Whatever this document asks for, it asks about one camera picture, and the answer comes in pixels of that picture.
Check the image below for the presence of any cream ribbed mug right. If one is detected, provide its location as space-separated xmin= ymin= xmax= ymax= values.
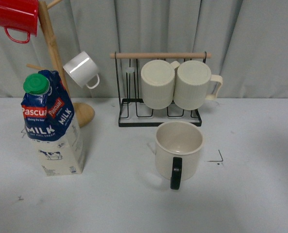
xmin=173 ymin=60 xmax=223 ymax=110

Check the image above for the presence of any cream ribbed mug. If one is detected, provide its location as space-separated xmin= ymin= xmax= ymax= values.
xmin=141 ymin=60 xmax=180 ymax=110
xmin=173 ymin=60 xmax=223 ymax=110

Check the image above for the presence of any cream ribbed mug left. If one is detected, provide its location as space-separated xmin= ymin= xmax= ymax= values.
xmin=141 ymin=60 xmax=180 ymax=110

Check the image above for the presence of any black wire cup rack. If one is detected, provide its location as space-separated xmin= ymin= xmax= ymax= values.
xmin=110 ymin=51 xmax=212 ymax=127

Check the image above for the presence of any white hanging mug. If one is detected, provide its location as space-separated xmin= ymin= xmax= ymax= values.
xmin=63 ymin=51 xmax=100 ymax=89

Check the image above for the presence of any wooden mug tree stand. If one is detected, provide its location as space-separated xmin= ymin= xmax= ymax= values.
xmin=26 ymin=0 xmax=96 ymax=128

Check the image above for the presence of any Pascual milk carton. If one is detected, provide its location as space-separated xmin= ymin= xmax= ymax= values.
xmin=21 ymin=70 xmax=85 ymax=176

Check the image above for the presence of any red enamel mug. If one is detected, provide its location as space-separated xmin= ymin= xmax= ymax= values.
xmin=0 ymin=0 xmax=39 ymax=44

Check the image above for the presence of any cream smiley mug black handle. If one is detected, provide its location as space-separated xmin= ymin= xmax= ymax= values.
xmin=155 ymin=120 xmax=204 ymax=190

